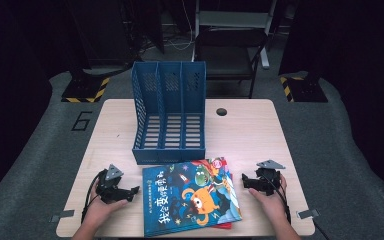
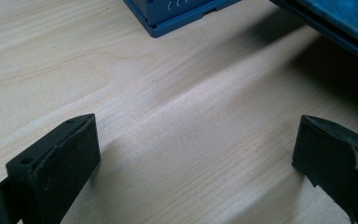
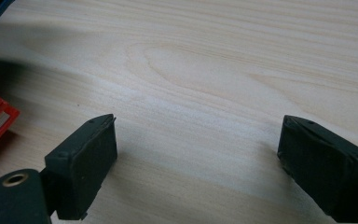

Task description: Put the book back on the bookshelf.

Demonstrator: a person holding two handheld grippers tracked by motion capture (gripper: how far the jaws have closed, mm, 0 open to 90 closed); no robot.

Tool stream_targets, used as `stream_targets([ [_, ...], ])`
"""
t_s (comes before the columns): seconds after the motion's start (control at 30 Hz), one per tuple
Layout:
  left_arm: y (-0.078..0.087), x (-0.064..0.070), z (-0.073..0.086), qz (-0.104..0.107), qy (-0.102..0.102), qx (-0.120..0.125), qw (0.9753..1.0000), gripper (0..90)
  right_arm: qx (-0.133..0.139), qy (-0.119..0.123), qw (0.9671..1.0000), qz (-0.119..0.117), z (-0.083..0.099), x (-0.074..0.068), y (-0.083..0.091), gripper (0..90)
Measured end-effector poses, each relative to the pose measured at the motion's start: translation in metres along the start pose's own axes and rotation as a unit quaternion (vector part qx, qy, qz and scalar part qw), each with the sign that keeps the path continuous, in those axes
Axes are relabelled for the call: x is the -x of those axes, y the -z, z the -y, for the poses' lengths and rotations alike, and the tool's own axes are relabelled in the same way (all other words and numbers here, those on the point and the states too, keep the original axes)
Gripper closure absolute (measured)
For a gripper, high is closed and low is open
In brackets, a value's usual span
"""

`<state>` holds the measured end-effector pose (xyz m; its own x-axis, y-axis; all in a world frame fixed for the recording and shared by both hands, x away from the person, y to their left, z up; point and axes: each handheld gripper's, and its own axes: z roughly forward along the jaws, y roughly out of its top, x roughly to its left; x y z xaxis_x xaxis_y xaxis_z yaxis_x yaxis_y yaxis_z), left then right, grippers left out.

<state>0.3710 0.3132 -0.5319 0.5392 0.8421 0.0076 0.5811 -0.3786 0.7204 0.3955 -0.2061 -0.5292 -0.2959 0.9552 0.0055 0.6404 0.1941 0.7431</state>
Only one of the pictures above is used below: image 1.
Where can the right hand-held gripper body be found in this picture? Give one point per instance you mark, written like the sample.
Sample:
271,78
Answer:
266,180

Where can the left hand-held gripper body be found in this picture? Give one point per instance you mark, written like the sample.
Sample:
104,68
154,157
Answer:
108,190

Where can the red picture book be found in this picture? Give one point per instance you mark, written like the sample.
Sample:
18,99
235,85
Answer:
225,225

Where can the blue monster picture book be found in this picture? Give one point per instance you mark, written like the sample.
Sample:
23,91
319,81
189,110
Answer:
186,196

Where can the blue plastic file rack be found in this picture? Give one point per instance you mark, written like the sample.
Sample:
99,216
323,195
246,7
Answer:
170,100

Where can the person's left hand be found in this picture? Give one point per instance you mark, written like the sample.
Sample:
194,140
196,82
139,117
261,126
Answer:
96,213

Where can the person's right hand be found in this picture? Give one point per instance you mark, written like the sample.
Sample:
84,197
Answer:
275,206

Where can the grey tape strip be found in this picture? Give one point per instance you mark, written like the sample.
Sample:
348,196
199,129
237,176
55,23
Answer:
307,214
62,215

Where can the grey floor mat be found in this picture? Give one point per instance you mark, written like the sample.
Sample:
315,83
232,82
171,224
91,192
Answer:
330,150

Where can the black base with hazard stripes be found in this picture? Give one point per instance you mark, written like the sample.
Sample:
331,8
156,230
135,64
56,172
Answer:
86,88
305,90

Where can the black folding chair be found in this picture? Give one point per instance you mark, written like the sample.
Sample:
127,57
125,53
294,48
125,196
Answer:
230,50

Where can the dark curtain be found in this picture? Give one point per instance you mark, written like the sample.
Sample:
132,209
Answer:
10,83
370,66

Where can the metal chair behind table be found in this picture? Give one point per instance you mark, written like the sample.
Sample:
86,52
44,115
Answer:
233,18

